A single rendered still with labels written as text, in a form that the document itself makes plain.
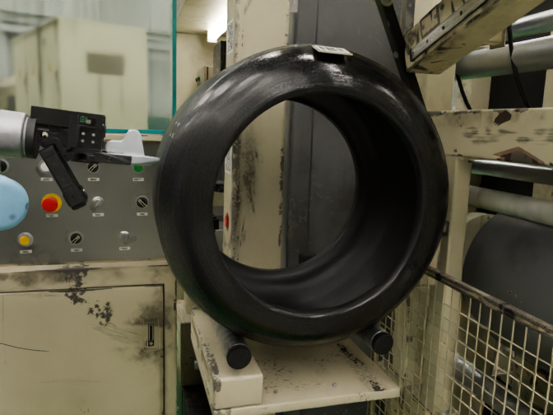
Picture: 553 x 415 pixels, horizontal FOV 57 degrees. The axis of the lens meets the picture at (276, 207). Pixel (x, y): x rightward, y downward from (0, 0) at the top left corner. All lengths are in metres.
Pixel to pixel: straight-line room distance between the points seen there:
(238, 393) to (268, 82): 0.54
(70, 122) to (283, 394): 0.62
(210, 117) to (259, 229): 0.49
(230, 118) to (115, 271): 0.79
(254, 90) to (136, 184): 0.74
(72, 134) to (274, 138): 0.52
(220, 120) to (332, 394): 0.55
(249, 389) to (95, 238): 0.75
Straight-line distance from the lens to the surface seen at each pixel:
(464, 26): 1.12
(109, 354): 1.59
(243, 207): 1.23
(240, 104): 0.83
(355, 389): 1.06
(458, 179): 1.40
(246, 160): 1.22
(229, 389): 0.95
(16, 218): 0.80
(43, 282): 1.53
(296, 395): 1.02
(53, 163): 0.91
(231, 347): 0.93
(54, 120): 0.91
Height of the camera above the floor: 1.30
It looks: 9 degrees down
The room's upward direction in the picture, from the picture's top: 2 degrees clockwise
